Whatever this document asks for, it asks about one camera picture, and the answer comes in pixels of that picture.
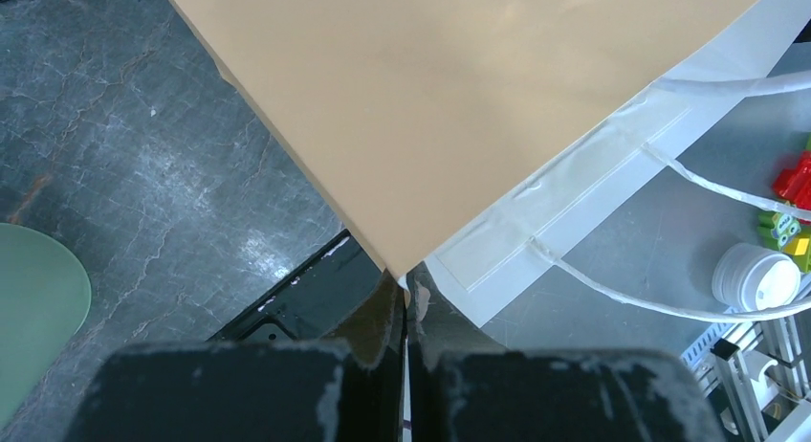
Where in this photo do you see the green cup holder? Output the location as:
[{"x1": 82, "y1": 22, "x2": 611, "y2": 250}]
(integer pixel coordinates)
[{"x1": 1, "y1": 223, "x2": 92, "y2": 427}]

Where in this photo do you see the white cup outside cell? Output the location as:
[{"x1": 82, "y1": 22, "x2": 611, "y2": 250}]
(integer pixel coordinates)
[{"x1": 712, "y1": 243, "x2": 801, "y2": 311}]

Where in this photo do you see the brown paper bag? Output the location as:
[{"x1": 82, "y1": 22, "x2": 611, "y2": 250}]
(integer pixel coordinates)
[{"x1": 169, "y1": 0, "x2": 810, "y2": 326}]

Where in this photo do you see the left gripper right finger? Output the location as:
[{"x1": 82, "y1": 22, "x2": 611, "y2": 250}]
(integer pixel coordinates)
[{"x1": 405, "y1": 264, "x2": 724, "y2": 441}]

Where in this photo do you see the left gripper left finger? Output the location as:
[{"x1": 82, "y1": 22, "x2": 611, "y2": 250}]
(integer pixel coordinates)
[{"x1": 66, "y1": 274, "x2": 405, "y2": 441}]

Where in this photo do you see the colourful toy blocks pile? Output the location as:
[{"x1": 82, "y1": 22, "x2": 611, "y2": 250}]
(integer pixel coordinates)
[{"x1": 757, "y1": 141, "x2": 810, "y2": 274}]

